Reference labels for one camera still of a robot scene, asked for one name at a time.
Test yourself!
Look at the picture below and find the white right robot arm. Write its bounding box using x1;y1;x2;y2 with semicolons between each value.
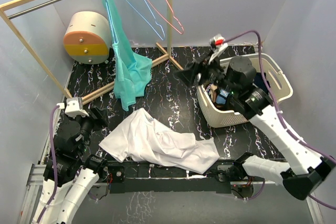
175;56;335;200

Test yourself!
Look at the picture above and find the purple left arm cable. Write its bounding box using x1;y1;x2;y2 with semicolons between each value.
35;103;64;222

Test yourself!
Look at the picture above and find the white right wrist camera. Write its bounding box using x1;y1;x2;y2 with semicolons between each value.
208;34;228;64

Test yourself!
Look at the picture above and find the blue hanger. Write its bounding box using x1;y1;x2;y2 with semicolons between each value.
124;0;165;41
103;0;119;45

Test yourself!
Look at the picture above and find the cream plastic laundry basket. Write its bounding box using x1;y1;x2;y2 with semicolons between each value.
196;53;293;128

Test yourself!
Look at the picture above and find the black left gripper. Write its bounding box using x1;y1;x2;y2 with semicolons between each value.
69;105;108;155

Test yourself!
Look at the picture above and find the wooden clothes rack frame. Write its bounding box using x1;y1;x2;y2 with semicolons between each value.
0;0;185;108

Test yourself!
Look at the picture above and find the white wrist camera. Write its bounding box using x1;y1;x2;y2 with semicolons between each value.
208;34;228;64
57;97;89;119

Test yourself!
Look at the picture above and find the navy blue garment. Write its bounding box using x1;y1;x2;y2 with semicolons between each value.
253;72;270;95

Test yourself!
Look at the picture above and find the teal t shirt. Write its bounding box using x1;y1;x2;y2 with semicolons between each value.
108;0;152;111

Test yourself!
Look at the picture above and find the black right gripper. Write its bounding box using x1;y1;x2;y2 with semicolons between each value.
174;51;238;97

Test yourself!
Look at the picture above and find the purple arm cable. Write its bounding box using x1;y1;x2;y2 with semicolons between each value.
223;29;336;208
35;103;64;222

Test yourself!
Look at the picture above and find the aluminium base frame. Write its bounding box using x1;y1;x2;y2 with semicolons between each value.
19;161;325;224

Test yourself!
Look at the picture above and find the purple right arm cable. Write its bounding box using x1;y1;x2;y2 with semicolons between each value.
223;29;336;208

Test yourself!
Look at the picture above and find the pink wire hanger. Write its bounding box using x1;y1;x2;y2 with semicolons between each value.
135;0;185;35

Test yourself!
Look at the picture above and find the cream round drawer cabinet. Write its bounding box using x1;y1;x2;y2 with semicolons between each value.
63;11;112;65

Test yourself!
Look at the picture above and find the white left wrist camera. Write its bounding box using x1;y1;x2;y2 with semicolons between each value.
57;97;89;119

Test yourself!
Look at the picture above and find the white t shirt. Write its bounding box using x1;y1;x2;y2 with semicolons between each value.
99;108;219;174

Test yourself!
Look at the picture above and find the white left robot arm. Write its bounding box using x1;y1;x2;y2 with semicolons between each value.
32;106;109;223

